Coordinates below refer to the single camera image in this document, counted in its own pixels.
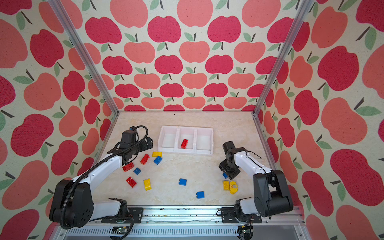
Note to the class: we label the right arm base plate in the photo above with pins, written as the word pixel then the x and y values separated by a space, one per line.
pixel 233 215

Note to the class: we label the left aluminium corner post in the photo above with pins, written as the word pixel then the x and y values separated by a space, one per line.
pixel 71 31

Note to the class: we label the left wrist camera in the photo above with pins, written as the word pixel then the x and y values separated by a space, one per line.
pixel 129 138

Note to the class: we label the yellow curved brick lower left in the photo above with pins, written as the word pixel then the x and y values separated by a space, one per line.
pixel 147 184

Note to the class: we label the aluminium corner post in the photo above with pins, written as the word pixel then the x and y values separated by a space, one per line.
pixel 298 21
pixel 71 31

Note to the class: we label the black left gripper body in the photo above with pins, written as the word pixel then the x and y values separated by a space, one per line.
pixel 141 146

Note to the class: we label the aluminium front rail frame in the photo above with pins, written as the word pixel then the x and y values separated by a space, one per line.
pixel 190 222

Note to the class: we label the red brick under left arm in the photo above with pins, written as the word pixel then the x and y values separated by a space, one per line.
pixel 128 167

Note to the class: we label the small blue brick left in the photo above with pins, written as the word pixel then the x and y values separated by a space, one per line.
pixel 137 171

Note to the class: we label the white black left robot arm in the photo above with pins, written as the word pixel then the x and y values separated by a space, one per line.
pixel 73 205

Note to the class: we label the yellow curved brick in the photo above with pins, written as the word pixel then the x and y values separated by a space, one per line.
pixel 147 184
pixel 157 154

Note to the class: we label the yellow round printed brick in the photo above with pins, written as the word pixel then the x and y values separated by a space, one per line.
pixel 233 187

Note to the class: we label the red long brick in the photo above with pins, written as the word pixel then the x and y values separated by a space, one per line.
pixel 145 158

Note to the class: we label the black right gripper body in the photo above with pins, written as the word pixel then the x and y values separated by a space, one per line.
pixel 231 172

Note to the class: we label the yellow square brick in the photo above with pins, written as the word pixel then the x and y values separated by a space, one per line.
pixel 226 185

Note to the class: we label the yellow curved brick upper left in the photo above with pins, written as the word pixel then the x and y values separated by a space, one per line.
pixel 157 154

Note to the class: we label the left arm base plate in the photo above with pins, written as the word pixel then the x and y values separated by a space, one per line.
pixel 125 217

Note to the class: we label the right aluminium corner post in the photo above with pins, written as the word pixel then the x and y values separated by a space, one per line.
pixel 298 21

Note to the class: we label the white bin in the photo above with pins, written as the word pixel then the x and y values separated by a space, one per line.
pixel 204 141
pixel 186 133
pixel 168 139

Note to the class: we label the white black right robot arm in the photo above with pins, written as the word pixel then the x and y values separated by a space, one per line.
pixel 271 192

